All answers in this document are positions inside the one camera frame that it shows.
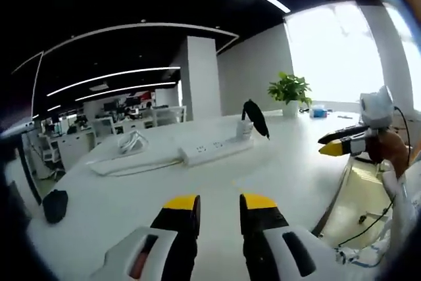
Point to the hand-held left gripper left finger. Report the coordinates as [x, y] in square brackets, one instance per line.
[131, 251]

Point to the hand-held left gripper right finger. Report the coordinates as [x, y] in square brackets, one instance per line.
[273, 254]

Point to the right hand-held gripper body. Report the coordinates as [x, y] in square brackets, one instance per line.
[376, 110]

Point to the white charger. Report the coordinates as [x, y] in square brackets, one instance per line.
[244, 129]

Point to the white desk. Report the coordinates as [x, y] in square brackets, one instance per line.
[131, 195]

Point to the person's right hand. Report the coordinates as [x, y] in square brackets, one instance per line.
[391, 149]

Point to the blue tissue box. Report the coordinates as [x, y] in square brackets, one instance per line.
[318, 112]

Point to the green potted plant white pot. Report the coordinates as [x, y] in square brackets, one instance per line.
[290, 109]

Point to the black pouch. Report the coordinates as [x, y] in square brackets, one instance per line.
[56, 207]

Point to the wide white office chair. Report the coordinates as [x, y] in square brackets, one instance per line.
[169, 116]

